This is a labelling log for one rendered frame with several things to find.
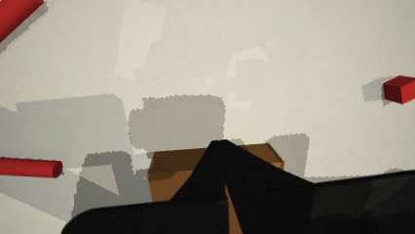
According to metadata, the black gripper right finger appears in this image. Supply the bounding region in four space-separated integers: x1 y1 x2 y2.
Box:
219 139 415 234

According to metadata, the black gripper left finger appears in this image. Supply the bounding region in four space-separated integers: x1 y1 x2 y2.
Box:
61 140 230 234

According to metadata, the orange square block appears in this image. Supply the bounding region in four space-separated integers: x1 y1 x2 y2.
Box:
147 143 283 234

